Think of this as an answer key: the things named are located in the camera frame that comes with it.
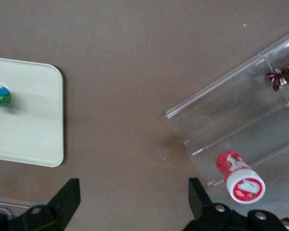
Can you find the red gum bottle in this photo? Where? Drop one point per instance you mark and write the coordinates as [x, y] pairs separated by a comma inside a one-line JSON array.
[[240, 178]]

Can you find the red cola bottle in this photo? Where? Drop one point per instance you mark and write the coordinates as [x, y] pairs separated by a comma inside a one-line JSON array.
[[2, 211]]

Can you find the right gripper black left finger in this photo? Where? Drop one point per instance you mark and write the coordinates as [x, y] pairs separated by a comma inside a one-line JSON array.
[[50, 216]]

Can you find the Snickers bar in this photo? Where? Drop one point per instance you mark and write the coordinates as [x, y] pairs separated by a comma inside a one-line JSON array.
[[285, 75]]

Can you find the beige rectangular tray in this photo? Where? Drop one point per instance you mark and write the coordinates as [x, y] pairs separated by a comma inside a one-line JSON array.
[[26, 120]]

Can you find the clear acrylic bottle rack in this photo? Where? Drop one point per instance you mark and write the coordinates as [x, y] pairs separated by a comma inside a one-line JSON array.
[[12, 201]]

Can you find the clear acrylic tiered stand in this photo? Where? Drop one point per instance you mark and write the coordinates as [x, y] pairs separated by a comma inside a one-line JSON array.
[[231, 120]]

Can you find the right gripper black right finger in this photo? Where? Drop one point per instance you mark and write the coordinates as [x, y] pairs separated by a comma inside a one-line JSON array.
[[216, 219]]

